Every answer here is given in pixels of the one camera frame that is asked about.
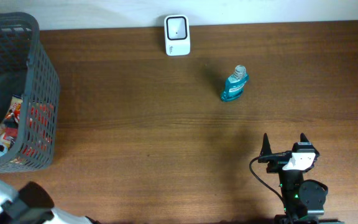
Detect teal Listerine mouthwash bottle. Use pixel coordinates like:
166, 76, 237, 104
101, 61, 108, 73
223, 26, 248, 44
221, 65, 249, 102

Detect orange red snack bag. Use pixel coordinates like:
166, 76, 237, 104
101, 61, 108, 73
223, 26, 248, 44
22, 103, 55, 157

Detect beige wet wipes pack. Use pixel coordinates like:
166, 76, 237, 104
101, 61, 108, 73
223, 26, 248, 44
0, 95, 23, 157

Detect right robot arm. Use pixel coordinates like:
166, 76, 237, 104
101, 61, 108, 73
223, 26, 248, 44
249, 134, 340, 224

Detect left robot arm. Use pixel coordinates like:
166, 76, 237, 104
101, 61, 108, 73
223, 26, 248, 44
0, 180, 100, 224

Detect white barcode scanner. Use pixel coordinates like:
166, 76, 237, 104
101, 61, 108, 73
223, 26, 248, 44
163, 15, 191, 57

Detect grey plastic basket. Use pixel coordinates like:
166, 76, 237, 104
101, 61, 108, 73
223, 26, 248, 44
0, 12, 60, 173

